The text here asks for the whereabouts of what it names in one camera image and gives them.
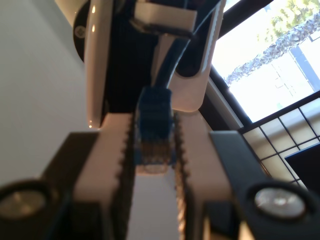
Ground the blue network cable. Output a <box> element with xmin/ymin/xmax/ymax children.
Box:
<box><xmin>134</xmin><ymin>32</ymin><xmax>187</xmax><ymax>176</ymax></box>

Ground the black window grid frame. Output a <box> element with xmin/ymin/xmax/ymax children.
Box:
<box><xmin>204</xmin><ymin>0</ymin><xmax>320</xmax><ymax>191</ymax></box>

